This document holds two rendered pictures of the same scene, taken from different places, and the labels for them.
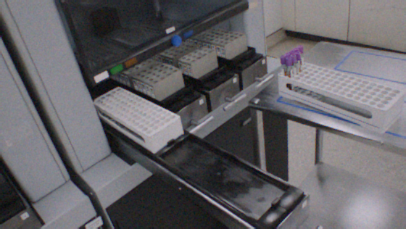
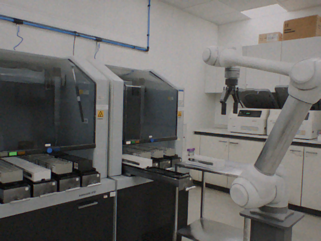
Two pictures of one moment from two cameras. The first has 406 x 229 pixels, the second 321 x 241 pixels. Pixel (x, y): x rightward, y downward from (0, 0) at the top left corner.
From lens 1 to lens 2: 1.38 m
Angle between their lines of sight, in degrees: 31
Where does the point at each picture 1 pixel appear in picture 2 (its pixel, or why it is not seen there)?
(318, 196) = (200, 226)
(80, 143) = (114, 164)
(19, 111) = (103, 143)
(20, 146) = (99, 156)
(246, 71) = (174, 160)
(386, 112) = (217, 162)
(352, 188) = (216, 225)
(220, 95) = (163, 165)
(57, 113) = (112, 149)
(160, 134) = (145, 162)
